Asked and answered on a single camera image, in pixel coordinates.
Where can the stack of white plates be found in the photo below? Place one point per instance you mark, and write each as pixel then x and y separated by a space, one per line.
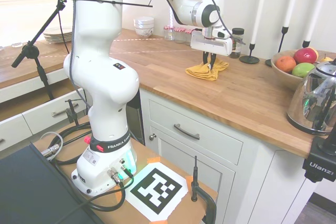
pixel 56 36

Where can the green apple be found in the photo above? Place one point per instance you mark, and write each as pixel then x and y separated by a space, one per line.
pixel 302 69

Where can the small clear glass dish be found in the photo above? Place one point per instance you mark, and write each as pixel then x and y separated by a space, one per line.
pixel 17 44

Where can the large black bar clamp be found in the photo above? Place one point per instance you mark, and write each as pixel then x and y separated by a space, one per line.
pixel 194 182

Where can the round metal cabinet knob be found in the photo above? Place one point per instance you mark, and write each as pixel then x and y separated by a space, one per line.
pixel 152 137

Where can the glass jar red checked lid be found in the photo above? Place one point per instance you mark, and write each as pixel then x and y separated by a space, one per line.
pixel 169 33
pixel 188 37
pixel 179 36

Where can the long black zip tie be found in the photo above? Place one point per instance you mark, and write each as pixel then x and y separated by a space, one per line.
pixel 131 4

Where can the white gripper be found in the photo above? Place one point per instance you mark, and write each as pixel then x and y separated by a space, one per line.
pixel 210 46

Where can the black and white tag sheet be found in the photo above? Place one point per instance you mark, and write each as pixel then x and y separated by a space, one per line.
pixel 157 190

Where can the yellow cloth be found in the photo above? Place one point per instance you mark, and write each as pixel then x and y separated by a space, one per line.
pixel 202 73

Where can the brown base board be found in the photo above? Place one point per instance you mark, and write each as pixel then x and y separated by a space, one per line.
pixel 189 208

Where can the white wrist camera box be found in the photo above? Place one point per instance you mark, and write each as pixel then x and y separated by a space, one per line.
pixel 221 33

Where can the black Ulanzi camera mount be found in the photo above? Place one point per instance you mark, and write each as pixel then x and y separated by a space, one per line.
pixel 319 167

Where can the black boom stand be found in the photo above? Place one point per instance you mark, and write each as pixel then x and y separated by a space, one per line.
pixel 39 64

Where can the black controller box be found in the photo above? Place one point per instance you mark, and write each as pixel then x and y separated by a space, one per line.
pixel 31 190

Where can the red apple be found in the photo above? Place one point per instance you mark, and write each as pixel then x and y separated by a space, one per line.
pixel 304 55

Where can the shiny steel kettle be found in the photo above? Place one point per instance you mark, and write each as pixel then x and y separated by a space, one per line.
pixel 312 103

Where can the stacked white bowls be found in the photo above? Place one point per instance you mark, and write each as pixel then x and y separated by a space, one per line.
pixel 143 27

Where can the wooden fruit bowl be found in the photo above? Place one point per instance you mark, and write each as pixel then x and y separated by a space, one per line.
pixel 286 77

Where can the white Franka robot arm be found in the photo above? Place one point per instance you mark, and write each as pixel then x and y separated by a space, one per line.
pixel 99 77

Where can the orange fruit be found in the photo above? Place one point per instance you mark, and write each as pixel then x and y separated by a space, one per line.
pixel 285 64

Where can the spice jar with black lid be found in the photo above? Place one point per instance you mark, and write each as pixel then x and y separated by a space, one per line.
pixel 237 51

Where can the yellow pear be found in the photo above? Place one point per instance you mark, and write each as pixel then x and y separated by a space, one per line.
pixel 326 58

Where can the small black clamp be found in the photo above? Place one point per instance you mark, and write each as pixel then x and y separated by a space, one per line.
pixel 71 112

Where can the black candle holder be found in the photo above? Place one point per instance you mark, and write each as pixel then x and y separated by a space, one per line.
pixel 249 58
pixel 283 33

